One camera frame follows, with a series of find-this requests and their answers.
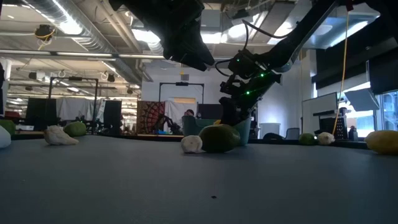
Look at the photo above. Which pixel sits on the black metal frame stand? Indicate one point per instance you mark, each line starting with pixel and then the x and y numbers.
pixel 73 78
pixel 182 83

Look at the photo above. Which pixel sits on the black screen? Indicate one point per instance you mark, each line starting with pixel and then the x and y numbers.
pixel 210 111

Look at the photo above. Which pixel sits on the person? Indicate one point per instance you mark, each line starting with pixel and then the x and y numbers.
pixel 188 112

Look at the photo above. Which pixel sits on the tilted grey panel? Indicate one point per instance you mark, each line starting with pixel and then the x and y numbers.
pixel 362 99

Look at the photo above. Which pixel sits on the black mesh grater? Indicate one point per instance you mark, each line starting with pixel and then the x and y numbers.
pixel 342 128

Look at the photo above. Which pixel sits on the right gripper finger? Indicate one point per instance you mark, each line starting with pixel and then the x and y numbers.
pixel 241 116
pixel 226 112

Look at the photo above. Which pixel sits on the dark bottle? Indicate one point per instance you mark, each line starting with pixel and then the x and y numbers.
pixel 353 134

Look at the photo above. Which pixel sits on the grey ceiling pipe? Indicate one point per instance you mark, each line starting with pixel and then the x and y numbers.
pixel 77 54

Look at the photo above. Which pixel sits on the grey chair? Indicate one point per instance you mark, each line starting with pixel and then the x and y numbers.
pixel 292 133

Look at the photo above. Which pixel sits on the whiteboard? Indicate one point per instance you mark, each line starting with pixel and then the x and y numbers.
pixel 317 109

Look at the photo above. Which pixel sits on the ceiling light panel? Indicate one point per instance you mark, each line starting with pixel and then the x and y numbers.
pixel 146 35

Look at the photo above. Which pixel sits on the teal plastic basket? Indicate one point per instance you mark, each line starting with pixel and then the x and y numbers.
pixel 192 126

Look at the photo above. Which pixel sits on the grey wall vent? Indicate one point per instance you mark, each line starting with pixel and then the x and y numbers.
pixel 185 77

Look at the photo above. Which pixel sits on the black bag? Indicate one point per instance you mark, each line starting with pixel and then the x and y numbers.
pixel 273 136

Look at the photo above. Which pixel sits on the white bin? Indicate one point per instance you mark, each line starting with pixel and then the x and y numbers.
pixel 270 130

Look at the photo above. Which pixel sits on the white hanging sheet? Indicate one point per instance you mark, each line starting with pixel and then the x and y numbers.
pixel 74 107

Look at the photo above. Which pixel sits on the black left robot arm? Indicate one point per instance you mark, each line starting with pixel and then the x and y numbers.
pixel 155 6

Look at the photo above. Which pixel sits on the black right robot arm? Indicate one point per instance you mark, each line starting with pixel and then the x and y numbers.
pixel 298 40

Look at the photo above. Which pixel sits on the white box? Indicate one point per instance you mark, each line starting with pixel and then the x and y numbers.
pixel 25 127

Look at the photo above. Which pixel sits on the white hanging cloth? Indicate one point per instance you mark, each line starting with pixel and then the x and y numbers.
pixel 174 110

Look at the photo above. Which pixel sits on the large silver round duct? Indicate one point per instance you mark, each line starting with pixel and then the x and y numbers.
pixel 93 42

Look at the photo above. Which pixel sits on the black upright panel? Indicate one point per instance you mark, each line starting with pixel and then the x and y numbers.
pixel 112 116

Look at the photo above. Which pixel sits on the pointed white garlic bulb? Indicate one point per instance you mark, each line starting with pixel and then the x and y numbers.
pixel 57 137

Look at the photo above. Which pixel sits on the red patterned tapestry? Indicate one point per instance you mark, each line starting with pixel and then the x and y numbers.
pixel 149 115

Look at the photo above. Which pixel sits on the black window blind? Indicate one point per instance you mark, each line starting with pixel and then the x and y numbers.
pixel 385 74

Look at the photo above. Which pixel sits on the silver rectangular duct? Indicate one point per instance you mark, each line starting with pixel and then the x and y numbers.
pixel 267 18

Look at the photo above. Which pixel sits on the large dark green lime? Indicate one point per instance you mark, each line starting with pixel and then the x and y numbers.
pixel 219 138

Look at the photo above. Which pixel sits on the grey ceiling box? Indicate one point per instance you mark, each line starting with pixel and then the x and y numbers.
pixel 213 20

